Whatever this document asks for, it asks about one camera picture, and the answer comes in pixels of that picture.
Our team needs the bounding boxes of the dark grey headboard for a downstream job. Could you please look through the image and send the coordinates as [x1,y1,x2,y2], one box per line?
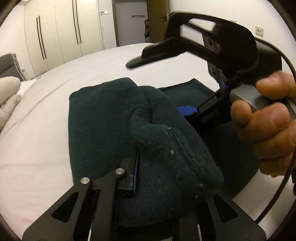
[0,53,26,82]

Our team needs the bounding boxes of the white folded sheet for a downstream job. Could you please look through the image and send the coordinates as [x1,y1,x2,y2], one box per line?
[17,80,36,96]

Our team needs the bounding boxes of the beige wall socket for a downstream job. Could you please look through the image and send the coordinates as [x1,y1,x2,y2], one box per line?
[255,26,264,37]

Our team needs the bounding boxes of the beige folded duvet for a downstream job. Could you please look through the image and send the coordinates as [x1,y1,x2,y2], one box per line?
[0,76,21,131]

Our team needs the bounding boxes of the cream wardrobe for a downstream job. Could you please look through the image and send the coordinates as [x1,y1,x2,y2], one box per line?
[24,1,118,76]

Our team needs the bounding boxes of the person in doorway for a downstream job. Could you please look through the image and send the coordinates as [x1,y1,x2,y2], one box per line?
[144,19,149,38]

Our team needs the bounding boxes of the white bed mattress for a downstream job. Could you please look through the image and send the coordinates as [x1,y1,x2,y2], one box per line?
[0,43,287,240]

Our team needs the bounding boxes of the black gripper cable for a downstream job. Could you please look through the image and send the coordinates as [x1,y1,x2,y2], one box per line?
[254,38,296,224]

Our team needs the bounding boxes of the dark green knit sweater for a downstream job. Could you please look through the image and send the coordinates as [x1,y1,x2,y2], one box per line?
[68,77,260,229]

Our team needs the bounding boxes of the person's right hand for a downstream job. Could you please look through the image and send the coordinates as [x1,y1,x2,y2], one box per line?
[230,71,295,177]

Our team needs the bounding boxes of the brown wooden door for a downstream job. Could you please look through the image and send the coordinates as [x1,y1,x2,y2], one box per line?
[147,0,169,43]

